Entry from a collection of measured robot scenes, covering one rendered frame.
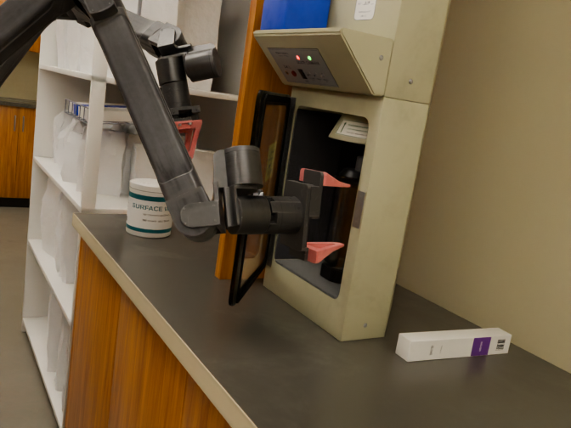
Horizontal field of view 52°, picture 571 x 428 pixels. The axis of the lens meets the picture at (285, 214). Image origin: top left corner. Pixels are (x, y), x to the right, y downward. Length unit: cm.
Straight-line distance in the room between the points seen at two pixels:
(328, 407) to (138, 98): 54
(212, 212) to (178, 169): 8
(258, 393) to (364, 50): 59
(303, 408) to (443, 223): 77
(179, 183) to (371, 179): 39
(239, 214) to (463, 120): 83
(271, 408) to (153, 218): 91
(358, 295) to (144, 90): 55
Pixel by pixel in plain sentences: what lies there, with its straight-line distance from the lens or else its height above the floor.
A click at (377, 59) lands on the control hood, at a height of 147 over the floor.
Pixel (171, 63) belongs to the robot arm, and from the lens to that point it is 123.
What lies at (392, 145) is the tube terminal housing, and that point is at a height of 133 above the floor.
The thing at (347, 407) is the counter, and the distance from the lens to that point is 95.
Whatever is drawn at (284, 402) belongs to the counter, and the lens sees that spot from 93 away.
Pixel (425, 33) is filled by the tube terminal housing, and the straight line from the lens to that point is 114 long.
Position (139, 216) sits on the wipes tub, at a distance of 170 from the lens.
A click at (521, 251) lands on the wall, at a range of 141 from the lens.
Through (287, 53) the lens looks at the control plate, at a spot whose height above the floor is 147.
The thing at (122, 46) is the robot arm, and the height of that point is 142.
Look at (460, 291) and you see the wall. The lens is 152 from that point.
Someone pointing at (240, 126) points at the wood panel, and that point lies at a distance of 135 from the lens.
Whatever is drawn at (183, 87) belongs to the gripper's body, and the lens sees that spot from 123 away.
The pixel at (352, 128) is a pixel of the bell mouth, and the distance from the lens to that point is 119.
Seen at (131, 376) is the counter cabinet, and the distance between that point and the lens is 148.
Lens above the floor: 139
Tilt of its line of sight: 11 degrees down
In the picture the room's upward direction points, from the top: 9 degrees clockwise
